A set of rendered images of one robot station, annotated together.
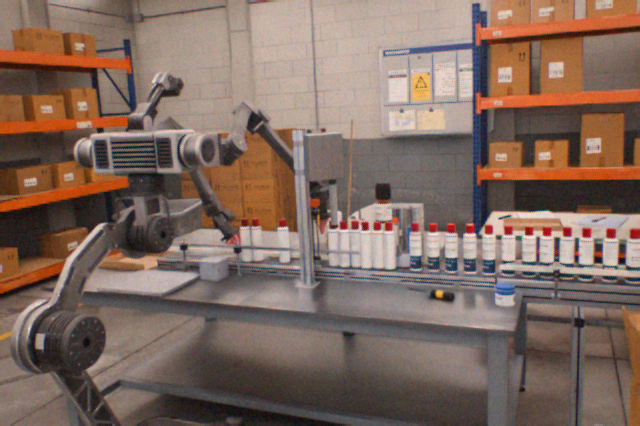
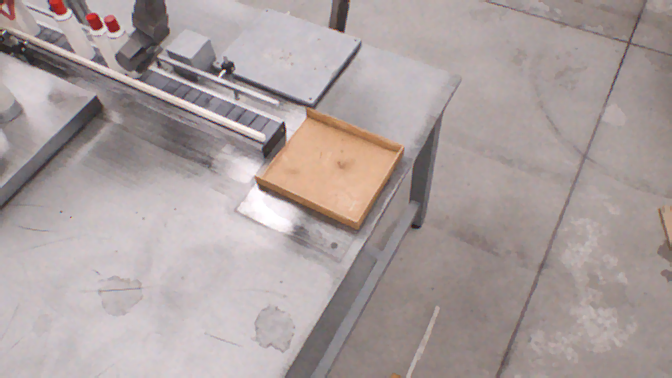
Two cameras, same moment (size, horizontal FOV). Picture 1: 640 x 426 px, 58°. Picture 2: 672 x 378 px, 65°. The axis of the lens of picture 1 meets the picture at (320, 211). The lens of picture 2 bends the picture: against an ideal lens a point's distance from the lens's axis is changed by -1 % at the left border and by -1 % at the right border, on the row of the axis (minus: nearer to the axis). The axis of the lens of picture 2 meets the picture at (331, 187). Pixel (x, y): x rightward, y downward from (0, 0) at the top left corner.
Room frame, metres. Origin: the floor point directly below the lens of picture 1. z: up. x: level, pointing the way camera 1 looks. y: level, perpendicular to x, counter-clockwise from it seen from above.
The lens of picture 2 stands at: (3.77, 1.14, 1.97)
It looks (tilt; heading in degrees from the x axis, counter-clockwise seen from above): 57 degrees down; 192
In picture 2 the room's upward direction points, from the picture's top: 7 degrees counter-clockwise
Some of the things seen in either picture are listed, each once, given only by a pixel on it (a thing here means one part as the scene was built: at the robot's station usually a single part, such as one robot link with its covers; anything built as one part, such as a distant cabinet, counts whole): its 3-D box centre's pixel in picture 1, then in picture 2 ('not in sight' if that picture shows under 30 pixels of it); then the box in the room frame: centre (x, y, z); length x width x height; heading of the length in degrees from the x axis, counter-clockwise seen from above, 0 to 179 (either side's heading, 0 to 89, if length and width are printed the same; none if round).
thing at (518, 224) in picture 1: (532, 224); not in sight; (3.49, -1.30, 0.82); 0.34 x 0.24 x 0.03; 73
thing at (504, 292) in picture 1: (504, 294); not in sight; (2.07, -0.67, 0.87); 0.07 x 0.07 x 0.07
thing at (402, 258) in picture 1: (405, 234); not in sight; (2.51, -0.37, 1.01); 0.14 x 0.13 x 0.26; 67
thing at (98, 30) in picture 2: (256, 239); (107, 45); (2.70, 0.31, 0.98); 0.05 x 0.05 x 0.20
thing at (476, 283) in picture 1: (311, 269); (62, 49); (2.59, 0.05, 0.85); 1.65 x 0.11 x 0.05; 67
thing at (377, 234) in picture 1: (377, 245); not in sight; (2.47, -0.24, 0.98); 0.05 x 0.05 x 0.20
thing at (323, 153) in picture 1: (320, 156); not in sight; (2.47, -0.01, 1.38); 0.17 x 0.10 x 0.19; 122
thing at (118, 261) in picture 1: (137, 259); (330, 164); (2.98, 0.97, 0.85); 0.30 x 0.26 x 0.04; 67
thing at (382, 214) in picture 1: (383, 208); not in sight; (3.08, -0.34, 1.04); 0.09 x 0.09 x 0.29
